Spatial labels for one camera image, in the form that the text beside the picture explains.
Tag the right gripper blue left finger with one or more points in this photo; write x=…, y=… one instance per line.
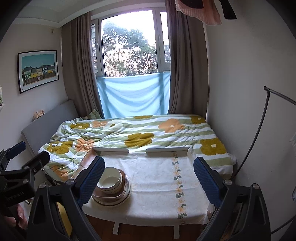
x=87, y=180

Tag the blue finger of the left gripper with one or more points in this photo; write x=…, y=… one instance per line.
x=15, y=150
x=37, y=163

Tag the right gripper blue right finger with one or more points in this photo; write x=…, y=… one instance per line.
x=211, y=182

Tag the cream round bowl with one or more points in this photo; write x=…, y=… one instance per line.
x=112, y=181

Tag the white ribbed bowl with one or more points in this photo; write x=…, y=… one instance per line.
x=110, y=179

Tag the yellow duck plate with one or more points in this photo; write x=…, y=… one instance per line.
x=113, y=203

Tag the pink handled baking dish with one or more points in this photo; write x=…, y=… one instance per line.
x=119, y=193

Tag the person's left hand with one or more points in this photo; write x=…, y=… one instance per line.
x=16, y=217

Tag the floral green striped duvet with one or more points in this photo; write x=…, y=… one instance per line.
x=73, y=138

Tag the grey padded headboard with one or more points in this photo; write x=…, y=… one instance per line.
x=40, y=131

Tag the small plush toy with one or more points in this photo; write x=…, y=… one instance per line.
x=38, y=114

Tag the white floral tablecloth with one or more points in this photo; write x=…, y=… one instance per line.
x=193, y=204

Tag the green striped pillow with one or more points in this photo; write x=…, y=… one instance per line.
x=94, y=115

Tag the framed houses picture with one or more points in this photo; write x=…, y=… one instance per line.
x=36, y=68

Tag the left brown curtain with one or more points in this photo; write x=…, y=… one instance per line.
x=78, y=69

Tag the brown curtain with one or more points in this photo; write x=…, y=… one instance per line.
x=78, y=69
x=189, y=84

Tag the right brown curtain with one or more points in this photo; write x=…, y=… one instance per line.
x=189, y=84

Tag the light blue window cloth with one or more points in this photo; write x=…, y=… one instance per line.
x=134, y=95

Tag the black floor lamp stand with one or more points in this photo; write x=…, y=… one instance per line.
x=291, y=221

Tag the pink hanging garment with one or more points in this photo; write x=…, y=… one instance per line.
x=208, y=14

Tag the window with white frame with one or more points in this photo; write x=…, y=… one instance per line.
x=131, y=43

